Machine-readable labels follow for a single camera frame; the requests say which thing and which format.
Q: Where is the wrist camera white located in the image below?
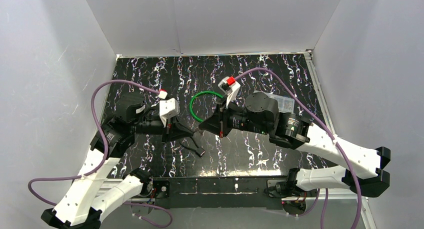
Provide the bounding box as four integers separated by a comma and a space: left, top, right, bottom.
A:
218, 76, 241, 108
158, 89, 180, 128

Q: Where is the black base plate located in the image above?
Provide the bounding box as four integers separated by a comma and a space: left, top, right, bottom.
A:
120, 176, 309, 211

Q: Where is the clear plastic parts box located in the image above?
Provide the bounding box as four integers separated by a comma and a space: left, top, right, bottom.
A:
265, 92, 295, 113

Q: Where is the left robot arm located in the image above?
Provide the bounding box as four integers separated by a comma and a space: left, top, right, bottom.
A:
41, 96, 193, 229

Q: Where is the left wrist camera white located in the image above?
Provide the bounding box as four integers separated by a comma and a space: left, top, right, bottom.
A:
158, 89, 180, 128

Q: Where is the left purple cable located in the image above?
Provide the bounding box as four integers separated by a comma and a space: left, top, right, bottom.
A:
27, 79, 174, 228

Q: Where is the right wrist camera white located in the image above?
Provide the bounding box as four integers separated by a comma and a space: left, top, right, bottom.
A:
218, 76, 241, 108

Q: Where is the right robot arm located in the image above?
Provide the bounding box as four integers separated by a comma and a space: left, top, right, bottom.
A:
199, 91, 391, 198

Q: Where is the green cable lock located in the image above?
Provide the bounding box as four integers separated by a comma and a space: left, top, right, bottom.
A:
188, 90, 225, 124

